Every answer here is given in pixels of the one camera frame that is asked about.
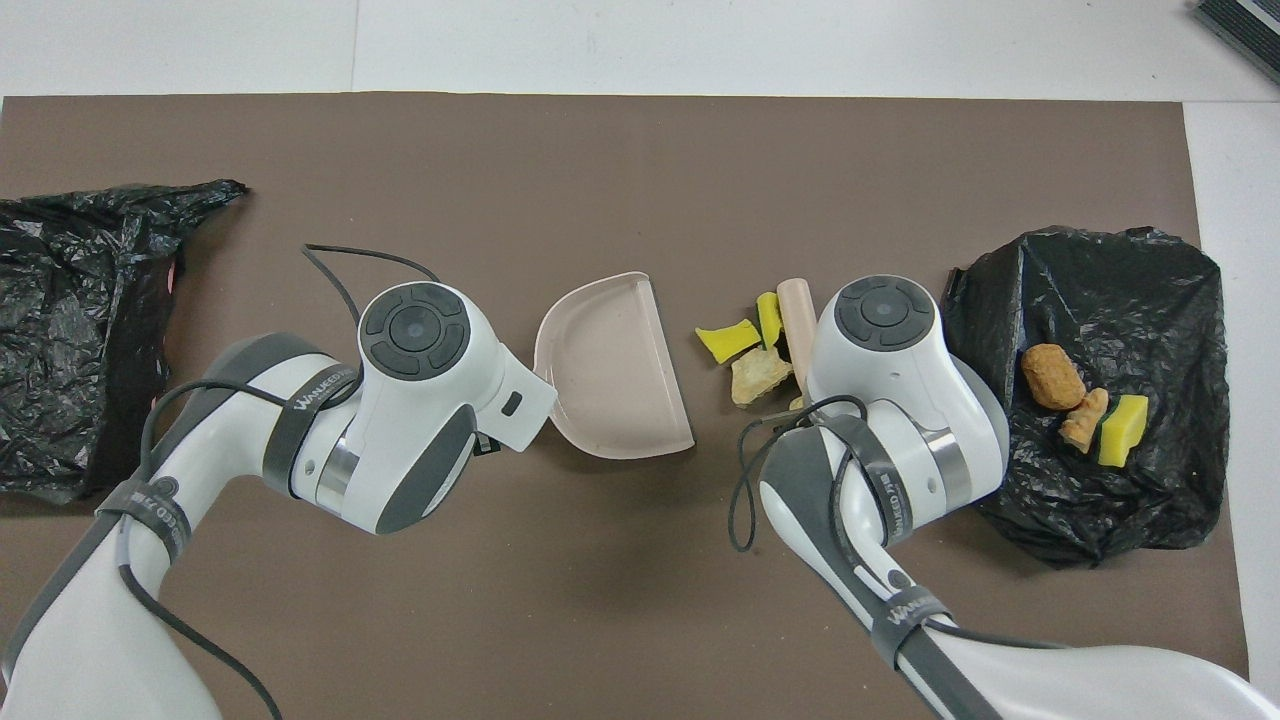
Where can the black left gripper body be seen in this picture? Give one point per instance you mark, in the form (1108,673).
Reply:
(488,444)

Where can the beige plastic dustpan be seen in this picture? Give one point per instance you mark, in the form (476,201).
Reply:
(610,370)

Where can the yellow sponge wedge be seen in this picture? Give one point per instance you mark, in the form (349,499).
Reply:
(725,340)

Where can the large beige sponge chunk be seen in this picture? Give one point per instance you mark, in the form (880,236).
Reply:
(760,375)

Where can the notched yellow sponge piece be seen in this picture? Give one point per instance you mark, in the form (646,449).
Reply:
(768,320)

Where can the brown oval bread roll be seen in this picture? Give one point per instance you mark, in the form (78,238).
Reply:
(1052,377)

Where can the orange bread piece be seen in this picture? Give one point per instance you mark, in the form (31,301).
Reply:
(1085,420)

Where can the green and yellow sponge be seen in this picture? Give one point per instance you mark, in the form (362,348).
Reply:
(1125,430)

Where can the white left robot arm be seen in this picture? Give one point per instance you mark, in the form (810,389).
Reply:
(400,420)

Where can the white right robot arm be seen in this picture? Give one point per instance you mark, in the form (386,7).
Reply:
(880,380)

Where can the pink plastic bin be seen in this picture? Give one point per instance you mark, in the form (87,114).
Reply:
(172,280)

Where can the black bag covered bin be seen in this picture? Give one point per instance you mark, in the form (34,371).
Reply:
(1100,520)

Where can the brown table mat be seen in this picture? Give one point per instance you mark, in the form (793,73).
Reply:
(600,600)

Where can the black bag with loose corner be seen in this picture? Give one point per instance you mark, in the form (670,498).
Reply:
(60,300)

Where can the dark grey ribbed object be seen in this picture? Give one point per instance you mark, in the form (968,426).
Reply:
(1250,25)

